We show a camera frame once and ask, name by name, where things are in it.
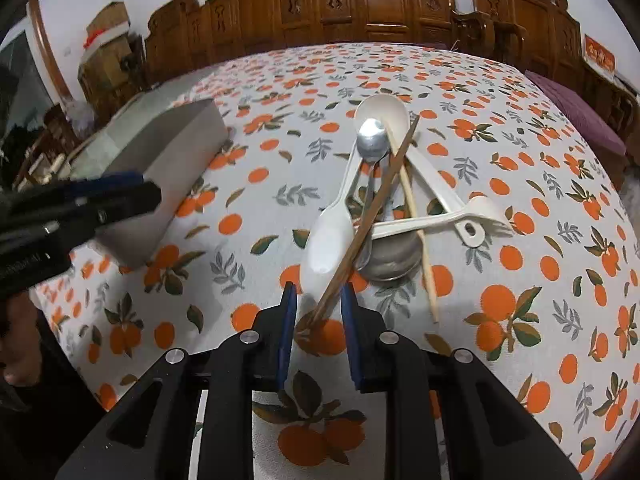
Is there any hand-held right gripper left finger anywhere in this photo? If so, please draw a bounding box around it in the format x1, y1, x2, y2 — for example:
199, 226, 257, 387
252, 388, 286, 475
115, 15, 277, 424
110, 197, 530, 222
52, 282, 301, 480

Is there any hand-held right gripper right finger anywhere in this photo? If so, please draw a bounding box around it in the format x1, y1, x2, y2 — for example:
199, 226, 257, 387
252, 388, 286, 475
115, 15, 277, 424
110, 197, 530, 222
340, 282, 583, 480

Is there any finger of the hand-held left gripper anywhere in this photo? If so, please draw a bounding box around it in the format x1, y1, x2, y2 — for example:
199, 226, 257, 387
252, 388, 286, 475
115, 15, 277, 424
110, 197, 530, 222
0, 183, 162, 257
57, 172, 147, 202

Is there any stainless steel rectangular tray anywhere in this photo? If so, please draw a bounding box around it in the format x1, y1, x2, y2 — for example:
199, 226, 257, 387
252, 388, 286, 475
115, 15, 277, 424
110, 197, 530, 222
70, 98, 232, 268

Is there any large metal spoon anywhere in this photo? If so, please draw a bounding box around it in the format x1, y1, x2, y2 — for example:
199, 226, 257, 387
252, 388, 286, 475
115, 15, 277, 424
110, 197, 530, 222
356, 160, 425, 282

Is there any white plastic spoon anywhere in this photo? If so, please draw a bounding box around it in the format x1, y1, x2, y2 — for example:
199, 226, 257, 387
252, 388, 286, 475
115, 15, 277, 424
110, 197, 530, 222
299, 145, 366, 303

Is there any light wooden chopstick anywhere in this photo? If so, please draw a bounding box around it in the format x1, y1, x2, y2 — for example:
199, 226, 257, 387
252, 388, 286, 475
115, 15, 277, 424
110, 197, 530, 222
382, 119, 441, 324

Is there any dark wooden chopstick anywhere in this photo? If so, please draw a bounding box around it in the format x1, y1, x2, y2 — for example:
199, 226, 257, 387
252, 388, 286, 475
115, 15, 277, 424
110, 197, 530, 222
304, 114, 421, 329

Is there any white plastic spork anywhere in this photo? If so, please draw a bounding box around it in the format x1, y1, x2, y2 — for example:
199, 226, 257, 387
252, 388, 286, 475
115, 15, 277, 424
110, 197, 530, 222
354, 195, 514, 240

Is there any small metal spoon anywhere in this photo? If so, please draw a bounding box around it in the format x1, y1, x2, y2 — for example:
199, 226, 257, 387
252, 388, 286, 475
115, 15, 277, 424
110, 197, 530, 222
352, 117, 390, 271

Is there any large white ladle spoon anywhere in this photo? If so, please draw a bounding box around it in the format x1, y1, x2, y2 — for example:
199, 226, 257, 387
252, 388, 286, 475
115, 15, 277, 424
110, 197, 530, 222
354, 94, 485, 249

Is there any person's left hand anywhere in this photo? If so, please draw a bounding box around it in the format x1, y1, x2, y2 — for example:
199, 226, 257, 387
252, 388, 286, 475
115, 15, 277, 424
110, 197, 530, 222
0, 292, 46, 398

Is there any wooden chair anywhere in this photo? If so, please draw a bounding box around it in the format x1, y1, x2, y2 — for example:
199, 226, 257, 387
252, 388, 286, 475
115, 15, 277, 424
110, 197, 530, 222
12, 104, 83, 188

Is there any stack of cardboard boxes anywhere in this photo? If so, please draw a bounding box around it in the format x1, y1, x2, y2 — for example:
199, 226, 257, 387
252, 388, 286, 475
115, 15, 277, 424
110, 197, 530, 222
78, 2, 147, 107

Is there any orange print tablecloth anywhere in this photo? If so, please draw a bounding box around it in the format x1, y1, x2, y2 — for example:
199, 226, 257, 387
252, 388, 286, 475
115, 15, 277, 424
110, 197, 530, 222
30, 42, 640, 480

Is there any carved wooden sofa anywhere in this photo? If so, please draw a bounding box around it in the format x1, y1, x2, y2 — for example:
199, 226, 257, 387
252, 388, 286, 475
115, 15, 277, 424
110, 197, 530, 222
144, 0, 457, 92

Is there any purple seat cushion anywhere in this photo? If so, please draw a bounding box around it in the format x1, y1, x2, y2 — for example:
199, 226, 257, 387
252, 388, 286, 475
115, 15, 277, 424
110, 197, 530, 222
524, 70, 629, 157

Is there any carved wooden armchair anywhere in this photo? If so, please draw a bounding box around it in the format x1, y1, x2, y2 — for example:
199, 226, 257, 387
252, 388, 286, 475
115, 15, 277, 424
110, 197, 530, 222
451, 0, 586, 77

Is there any red box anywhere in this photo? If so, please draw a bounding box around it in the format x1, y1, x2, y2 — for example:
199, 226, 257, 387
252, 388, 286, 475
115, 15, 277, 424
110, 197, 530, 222
584, 34, 617, 73

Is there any wooden door frame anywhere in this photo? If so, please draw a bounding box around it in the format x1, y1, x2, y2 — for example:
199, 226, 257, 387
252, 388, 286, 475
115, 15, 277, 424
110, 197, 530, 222
26, 0, 72, 107

